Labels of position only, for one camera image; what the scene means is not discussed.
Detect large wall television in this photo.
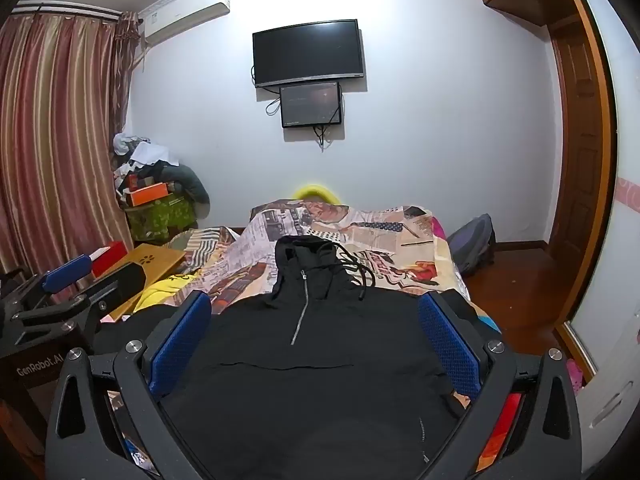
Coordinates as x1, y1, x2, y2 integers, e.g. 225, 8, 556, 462
252, 19, 365, 89

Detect black zip hoodie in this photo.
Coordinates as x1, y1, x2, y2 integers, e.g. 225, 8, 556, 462
92, 236, 501, 480

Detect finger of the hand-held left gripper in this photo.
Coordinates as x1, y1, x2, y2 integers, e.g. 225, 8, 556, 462
11, 254, 94, 321
14, 261, 147, 348

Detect wooden lap table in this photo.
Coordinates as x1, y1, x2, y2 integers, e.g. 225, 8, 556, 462
97, 243, 188, 321

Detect small wall monitor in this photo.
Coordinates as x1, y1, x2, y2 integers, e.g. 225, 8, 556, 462
279, 81, 344, 129

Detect yellow rounded object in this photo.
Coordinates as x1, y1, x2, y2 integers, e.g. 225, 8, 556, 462
291, 184, 342, 203

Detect red box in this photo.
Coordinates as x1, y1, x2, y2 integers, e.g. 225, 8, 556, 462
90, 241, 126, 277

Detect orange box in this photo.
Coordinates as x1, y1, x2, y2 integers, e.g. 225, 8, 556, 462
124, 182, 168, 207

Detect pink slippers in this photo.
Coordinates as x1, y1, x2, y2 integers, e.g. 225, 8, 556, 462
566, 360, 585, 396

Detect white air conditioner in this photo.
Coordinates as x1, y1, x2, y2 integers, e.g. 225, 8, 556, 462
139, 0, 232, 46

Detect green patterned box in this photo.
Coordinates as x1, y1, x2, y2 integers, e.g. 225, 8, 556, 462
125, 195, 198, 241

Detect grey backpack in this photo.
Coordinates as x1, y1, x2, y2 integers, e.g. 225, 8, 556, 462
446, 213, 497, 277

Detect yellow cloth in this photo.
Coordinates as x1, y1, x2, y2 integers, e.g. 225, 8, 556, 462
134, 272, 201, 311

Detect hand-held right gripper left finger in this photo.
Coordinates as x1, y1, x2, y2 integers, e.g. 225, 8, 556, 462
44, 291, 217, 480

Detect white curtain rail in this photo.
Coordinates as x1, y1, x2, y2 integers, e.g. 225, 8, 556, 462
10, 0, 123, 16

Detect white wardrobe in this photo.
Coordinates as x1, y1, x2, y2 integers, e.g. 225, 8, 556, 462
565, 0, 640, 466

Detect printed blanket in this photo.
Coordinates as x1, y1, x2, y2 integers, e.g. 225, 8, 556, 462
100, 199, 501, 341

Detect pile of clothes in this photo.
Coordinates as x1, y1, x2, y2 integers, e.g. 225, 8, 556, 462
111, 132, 211, 206

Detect grey padded jacket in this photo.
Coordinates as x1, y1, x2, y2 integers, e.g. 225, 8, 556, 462
170, 165, 211, 206

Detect striped red curtain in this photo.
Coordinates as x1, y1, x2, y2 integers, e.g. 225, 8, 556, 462
0, 10, 141, 281

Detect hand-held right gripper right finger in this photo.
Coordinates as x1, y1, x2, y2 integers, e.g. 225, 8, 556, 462
417, 290, 583, 480

